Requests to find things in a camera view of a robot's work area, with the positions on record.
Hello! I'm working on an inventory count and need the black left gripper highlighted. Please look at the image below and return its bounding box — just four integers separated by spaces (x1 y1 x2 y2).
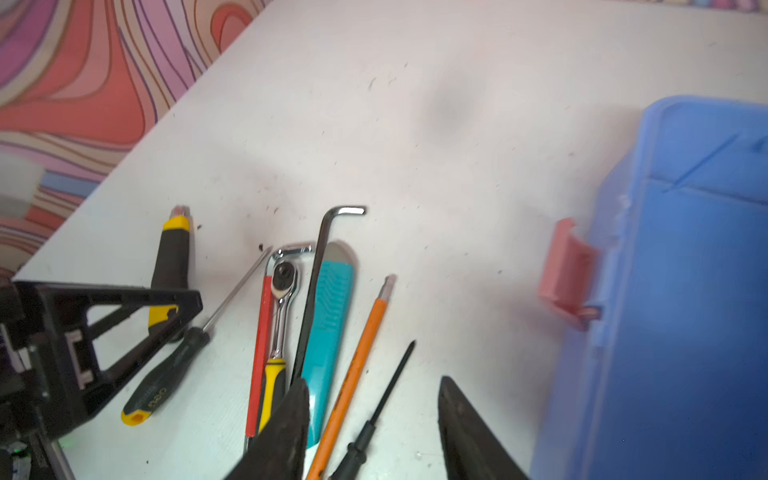
1 281 203 479

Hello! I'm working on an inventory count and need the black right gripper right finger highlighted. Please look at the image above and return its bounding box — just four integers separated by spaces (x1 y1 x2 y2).
438 376 528 480

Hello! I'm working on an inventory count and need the red handled screwdriver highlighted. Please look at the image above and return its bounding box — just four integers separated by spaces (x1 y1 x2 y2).
244 272 273 452

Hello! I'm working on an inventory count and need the teal utility knife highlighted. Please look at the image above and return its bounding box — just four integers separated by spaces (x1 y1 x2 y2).
302 241 356 448

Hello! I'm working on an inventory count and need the black hex key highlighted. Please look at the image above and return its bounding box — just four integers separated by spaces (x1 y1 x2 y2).
290 205 367 385

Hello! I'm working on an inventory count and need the black yellow ratchet wrench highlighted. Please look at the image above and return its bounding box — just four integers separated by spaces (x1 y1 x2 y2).
257 243 314 435

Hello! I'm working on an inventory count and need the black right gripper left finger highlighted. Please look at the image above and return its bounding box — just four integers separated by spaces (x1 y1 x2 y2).
226 379 310 480

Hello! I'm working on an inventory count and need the orange handled screwdriver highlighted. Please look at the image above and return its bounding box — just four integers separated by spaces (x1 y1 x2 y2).
307 274 397 479

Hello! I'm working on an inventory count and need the white and blue tool box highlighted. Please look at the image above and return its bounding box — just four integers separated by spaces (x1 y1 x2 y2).
530 96 767 479

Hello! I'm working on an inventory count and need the black yellow long screwdriver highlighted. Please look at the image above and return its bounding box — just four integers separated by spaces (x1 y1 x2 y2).
121 247 273 426

